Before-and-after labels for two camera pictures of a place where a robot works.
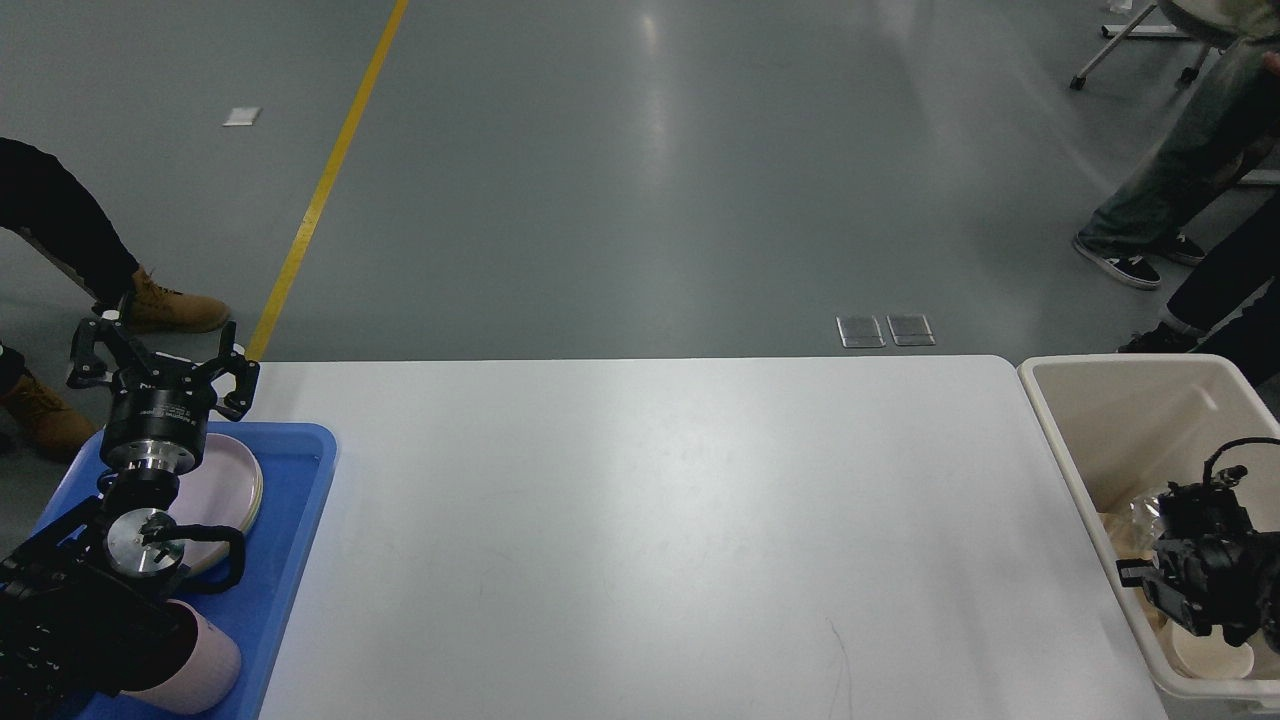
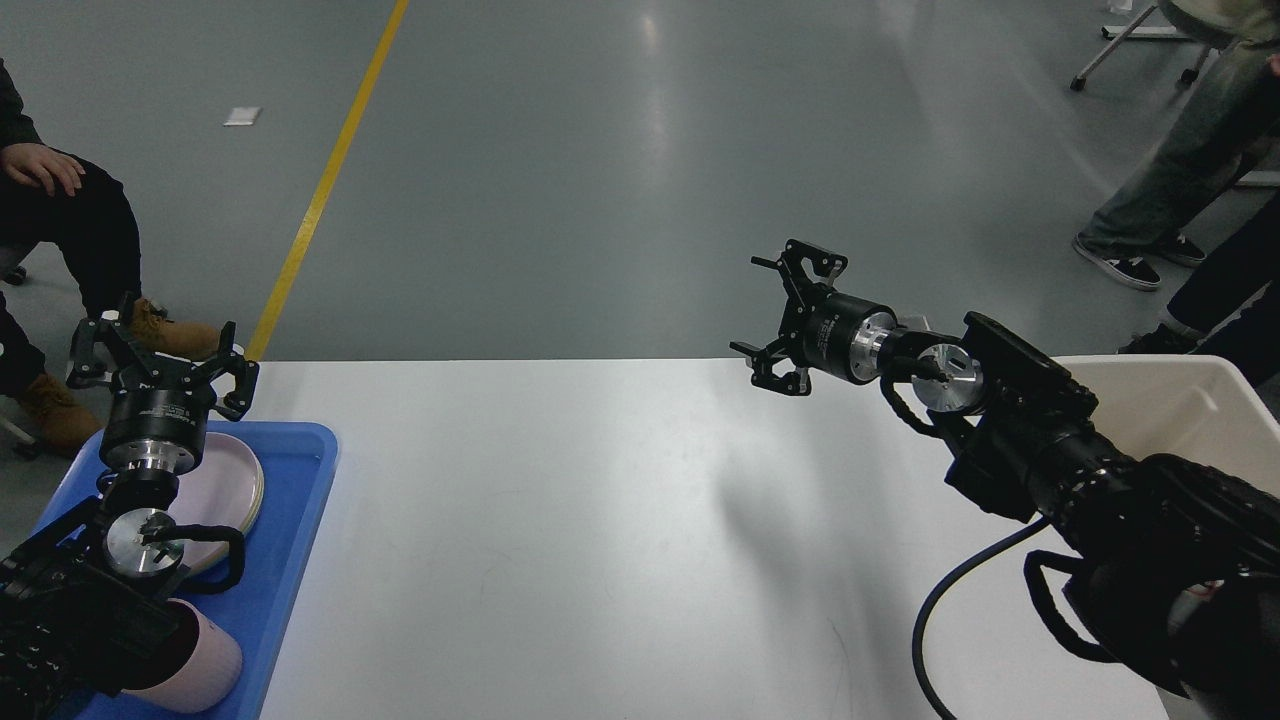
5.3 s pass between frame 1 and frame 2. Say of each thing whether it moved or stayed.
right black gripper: moved
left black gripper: stayed
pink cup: stayed
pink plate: stayed
